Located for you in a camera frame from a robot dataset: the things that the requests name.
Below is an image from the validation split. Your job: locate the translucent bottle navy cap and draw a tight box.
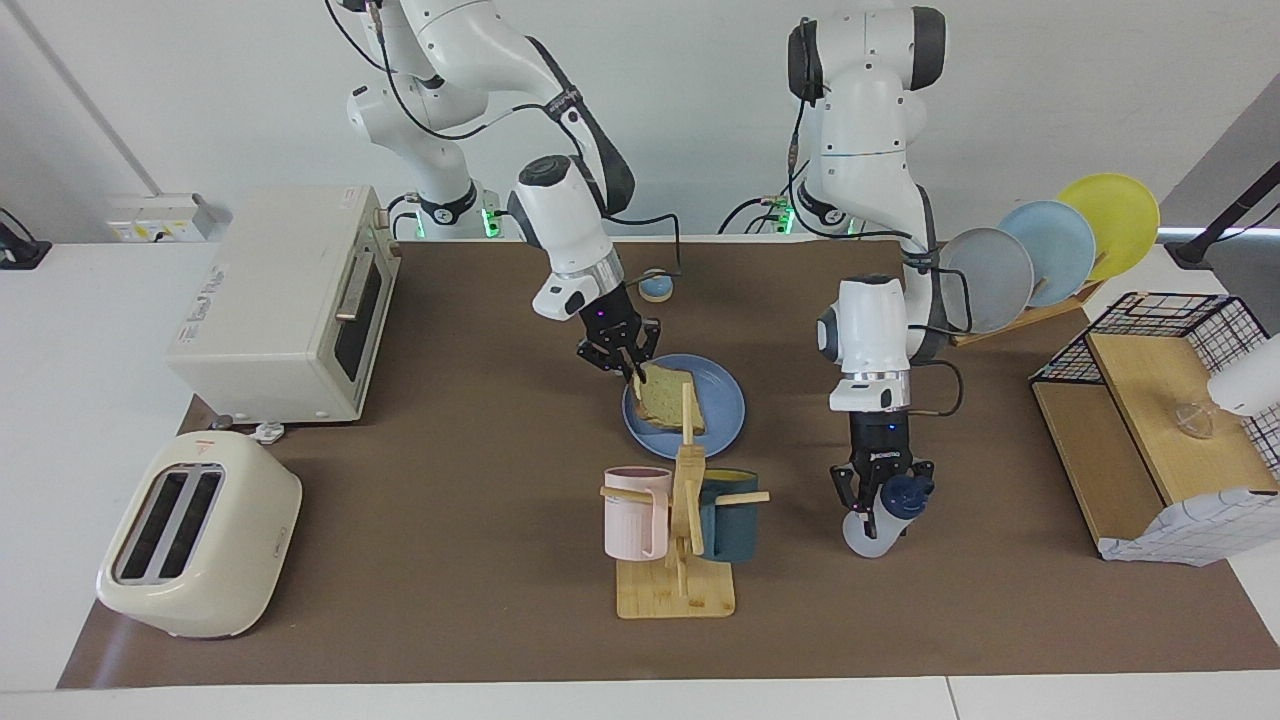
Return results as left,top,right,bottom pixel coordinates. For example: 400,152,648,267
842,470,936,559

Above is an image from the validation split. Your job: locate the toasted bread slice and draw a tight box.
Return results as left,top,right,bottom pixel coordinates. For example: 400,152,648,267
632,362,707,436

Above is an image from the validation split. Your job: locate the wooden plate rack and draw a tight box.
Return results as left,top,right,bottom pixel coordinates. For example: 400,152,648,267
945,278,1106,347

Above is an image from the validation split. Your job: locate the grey round plate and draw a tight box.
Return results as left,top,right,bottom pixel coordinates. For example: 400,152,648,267
940,227,1036,335

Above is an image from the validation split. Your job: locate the light blue round plate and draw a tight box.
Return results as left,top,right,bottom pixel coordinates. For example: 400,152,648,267
998,200,1097,309

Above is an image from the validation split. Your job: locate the yellow round plate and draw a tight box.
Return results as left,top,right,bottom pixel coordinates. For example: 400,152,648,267
1057,173,1161,283

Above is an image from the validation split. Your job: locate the dark teal mug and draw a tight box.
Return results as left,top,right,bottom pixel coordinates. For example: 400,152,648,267
697,469,761,563

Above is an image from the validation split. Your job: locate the pink ribbed mug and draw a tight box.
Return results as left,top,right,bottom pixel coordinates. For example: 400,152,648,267
604,467,673,561

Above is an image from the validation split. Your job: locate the wooden mug tree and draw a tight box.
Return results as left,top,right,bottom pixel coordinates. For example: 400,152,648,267
600,383,771,620

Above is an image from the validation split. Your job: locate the brown table mat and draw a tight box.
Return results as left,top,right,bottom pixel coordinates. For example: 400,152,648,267
57,240,1280,689

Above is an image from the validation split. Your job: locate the wooden shelf box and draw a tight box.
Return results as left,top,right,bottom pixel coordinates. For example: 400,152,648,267
1032,332,1280,546

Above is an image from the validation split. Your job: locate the white toaster oven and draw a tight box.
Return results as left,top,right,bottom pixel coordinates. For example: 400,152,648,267
166,185,401,425

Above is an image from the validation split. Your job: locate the white cylindrical object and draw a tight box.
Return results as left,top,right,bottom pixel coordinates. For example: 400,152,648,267
1206,333,1280,417

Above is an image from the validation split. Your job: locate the black angled stand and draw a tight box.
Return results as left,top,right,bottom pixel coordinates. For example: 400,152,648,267
1165,160,1280,269

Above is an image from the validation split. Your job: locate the cream two-slot toaster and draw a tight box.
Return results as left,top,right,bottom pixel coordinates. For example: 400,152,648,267
96,431,303,639

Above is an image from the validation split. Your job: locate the black desk clamp base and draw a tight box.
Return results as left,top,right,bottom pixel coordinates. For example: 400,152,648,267
0,207,53,271

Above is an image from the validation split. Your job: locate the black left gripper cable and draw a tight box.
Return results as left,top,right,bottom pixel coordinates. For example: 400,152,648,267
905,358,966,416

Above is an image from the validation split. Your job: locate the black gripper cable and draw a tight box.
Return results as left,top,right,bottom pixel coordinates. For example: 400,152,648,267
905,358,966,416
600,205,686,279

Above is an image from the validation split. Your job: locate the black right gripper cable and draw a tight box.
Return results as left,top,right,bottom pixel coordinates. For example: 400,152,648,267
600,205,686,279

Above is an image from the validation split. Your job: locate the black left arm base cable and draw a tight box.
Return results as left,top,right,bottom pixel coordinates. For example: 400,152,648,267
717,175,806,236

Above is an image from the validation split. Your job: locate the black wire basket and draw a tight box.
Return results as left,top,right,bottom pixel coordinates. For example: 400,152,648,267
1030,292,1280,476

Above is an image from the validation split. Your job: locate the white toaster power cord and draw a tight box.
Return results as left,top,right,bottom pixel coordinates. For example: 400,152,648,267
205,415,291,446

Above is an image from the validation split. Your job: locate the white wall power strip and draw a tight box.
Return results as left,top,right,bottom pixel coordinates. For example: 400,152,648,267
105,193,233,243

